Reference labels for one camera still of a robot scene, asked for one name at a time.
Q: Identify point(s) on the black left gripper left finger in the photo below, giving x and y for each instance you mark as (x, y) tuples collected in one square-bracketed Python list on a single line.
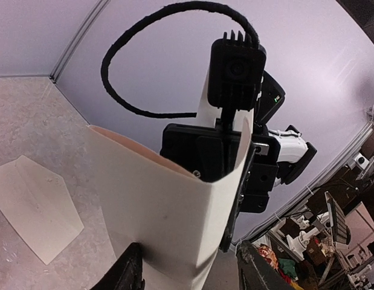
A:
[(126, 273)]

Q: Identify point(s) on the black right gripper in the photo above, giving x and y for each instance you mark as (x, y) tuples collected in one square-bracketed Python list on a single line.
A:
[(213, 155)]

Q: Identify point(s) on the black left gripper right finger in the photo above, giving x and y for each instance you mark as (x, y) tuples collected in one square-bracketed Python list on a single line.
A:
[(254, 271)]

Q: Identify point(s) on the cream paper envelope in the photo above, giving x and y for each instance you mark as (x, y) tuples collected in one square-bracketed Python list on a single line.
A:
[(37, 204)]

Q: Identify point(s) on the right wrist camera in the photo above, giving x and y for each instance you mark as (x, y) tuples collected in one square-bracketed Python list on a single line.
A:
[(234, 79)]

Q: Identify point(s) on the right aluminium corner post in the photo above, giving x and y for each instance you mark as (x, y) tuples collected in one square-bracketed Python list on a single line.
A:
[(75, 41)]

